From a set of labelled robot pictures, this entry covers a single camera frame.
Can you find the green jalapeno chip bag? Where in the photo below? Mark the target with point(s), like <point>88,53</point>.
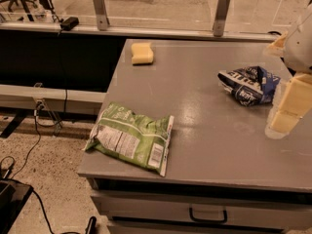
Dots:
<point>132,138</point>

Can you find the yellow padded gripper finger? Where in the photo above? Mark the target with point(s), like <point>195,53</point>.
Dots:
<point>292,100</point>
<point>276,48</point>

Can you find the left metal bracket post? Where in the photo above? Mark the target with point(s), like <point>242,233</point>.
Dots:
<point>101,14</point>

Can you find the grey wall rail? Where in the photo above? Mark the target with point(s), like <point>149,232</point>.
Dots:
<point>81,102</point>

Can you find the black cylindrical object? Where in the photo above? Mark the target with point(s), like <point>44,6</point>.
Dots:
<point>91,226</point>

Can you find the blue crumpled chip bag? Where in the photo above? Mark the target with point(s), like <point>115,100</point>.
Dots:
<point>251,85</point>

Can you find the metal bracket post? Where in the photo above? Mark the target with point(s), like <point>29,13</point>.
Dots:
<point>220,17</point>
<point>101,14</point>

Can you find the grey drawer with black handle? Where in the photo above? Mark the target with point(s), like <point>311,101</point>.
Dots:
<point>201,210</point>

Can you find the yellow sponge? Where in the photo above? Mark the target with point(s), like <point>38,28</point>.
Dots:
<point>142,53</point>

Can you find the right metal bracket post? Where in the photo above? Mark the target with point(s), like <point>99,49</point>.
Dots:
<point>220,17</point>

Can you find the black box on floor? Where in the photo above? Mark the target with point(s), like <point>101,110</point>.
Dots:
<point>13,196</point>

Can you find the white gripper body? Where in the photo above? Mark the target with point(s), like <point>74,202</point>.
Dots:
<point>300,51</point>

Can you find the black power adapter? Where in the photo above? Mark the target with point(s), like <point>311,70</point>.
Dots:
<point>69,23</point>

